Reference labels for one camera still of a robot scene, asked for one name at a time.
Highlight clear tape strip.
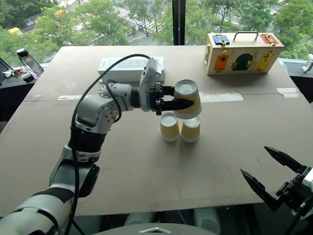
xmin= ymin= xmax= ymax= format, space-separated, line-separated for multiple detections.
xmin=276 ymin=87 xmax=300 ymax=99
xmin=199 ymin=92 xmax=245 ymax=103
xmin=57 ymin=94 xmax=85 ymax=101

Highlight black side shelf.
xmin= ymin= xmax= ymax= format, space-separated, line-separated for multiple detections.
xmin=0 ymin=57 xmax=45 ymax=134

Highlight black window frame post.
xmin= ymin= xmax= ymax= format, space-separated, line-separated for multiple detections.
xmin=172 ymin=0 xmax=187 ymax=46

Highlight yellow white paper cup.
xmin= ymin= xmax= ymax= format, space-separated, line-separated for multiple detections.
xmin=159 ymin=112 xmax=180 ymax=143
xmin=173 ymin=79 xmax=202 ymax=120
xmin=180 ymin=117 xmax=201 ymax=143

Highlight metal box handle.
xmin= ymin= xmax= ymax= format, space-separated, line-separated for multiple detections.
xmin=233 ymin=31 xmax=260 ymax=41

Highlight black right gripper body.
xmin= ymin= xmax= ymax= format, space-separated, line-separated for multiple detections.
xmin=275 ymin=173 xmax=313 ymax=218

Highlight wooden latch lock box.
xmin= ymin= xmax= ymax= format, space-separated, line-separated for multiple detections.
xmin=203 ymin=31 xmax=285 ymax=76

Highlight short black arm cable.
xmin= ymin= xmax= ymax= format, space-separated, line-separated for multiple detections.
xmin=105 ymin=82 xmax=122 ymax=123

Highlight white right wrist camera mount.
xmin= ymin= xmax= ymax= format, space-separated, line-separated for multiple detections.
xmin=301 ymin=167 xmax=313 ymax=194

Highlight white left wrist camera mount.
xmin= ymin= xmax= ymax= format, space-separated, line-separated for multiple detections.
xmin=138 ymin=57 xmax=163 ymax=113

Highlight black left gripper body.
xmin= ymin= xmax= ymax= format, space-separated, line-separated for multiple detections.
xmin=148 ymin=82 xmax=165 ymax=116

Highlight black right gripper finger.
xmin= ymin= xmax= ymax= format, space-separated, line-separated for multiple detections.
xmin=240 ymin=168 xmax=282 ymax=212
xmin=264 ymin=145 xmax=308 ymax=175

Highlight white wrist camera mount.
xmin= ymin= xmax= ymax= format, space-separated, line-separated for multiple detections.
xmin=138 ymin=57 xmax=163 ymax=113
xmin=301 ymin=167 xmax=313 ymax=194

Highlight flat white carton box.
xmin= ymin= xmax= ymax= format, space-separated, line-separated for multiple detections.
xmin=97 ymin=56 xmax=166 ymax=84

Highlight clear bottle with black cap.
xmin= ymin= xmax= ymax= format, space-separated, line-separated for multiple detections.
xmin=16 ymin=47 xmax=45 ymax=77

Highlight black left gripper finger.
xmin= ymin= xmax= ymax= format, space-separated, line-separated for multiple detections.
xmin=161 ymin=85 xmax=177 ymax=97
xmin=160 ymin=97 xmax=195 ymax=113

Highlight grey rounded shape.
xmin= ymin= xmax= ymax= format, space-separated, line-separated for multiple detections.
xmin=124 ymin=211 xmax=155 ymax=226
xmin=194 ymin=207 xmax=221 ymax=235

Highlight long black left arm cable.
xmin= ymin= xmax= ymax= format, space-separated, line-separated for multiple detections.
xmin=64 ymin=54 xmax=151 ymax=235

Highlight silver robot torso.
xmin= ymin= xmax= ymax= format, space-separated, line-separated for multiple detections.
xmin=92 ymin=222 xmax=219 ymax=235

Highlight small white figure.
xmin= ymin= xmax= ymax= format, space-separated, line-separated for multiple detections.
xmin=301 ymin=53 xmax=313 ymax=73

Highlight bunch of keys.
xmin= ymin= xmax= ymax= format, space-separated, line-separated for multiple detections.
xmin=2 ymin=69 xmax=26 ymax=79

